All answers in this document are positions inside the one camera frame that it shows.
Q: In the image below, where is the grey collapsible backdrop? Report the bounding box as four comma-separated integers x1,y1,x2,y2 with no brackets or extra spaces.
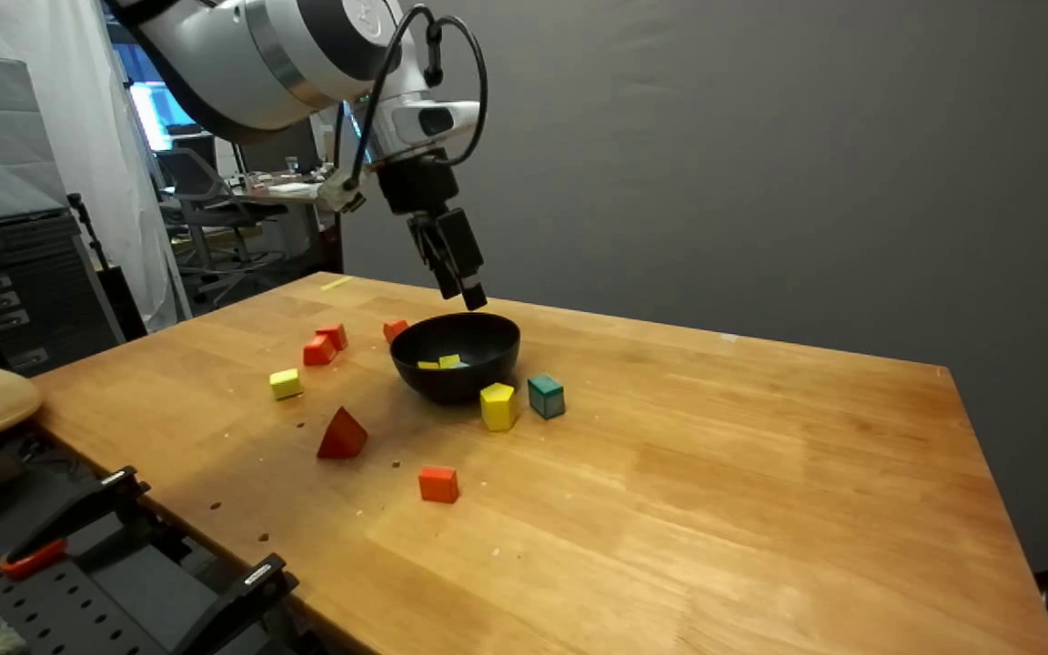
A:
334,0,1048,579

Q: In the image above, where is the teal wooden cube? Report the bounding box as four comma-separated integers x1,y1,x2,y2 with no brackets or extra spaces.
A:
523,372,567,421

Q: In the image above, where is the black stand leg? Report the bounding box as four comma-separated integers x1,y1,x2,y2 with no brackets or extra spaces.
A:
64,190,152,347

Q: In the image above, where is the bright blue monitor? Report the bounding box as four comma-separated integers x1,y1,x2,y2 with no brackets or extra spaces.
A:
121,44,192,155

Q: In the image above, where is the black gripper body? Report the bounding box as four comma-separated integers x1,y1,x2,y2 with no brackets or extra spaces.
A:
374,153,462,223

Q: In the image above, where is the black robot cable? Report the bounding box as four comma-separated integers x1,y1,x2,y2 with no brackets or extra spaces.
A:
346,5,492,192

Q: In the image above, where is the black perforated breadboard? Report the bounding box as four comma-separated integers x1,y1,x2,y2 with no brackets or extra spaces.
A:
0,429,309,655

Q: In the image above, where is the dark office chair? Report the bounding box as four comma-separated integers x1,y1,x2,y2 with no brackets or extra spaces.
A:
155,143,269,306

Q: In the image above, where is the black round bowl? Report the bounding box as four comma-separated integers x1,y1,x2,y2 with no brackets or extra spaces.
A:
384,308,523,406

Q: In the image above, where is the black labelled cabinet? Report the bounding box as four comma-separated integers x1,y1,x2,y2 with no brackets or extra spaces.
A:
0,207,126,378

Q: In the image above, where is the white fabric curtain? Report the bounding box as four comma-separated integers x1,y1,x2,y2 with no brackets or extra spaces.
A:
0,0,192,334

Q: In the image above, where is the white desk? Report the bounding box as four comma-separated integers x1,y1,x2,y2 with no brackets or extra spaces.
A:
230,170,337,211

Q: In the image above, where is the lime yellow wooden cube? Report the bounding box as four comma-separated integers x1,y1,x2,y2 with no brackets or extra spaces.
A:
265,365,304,404

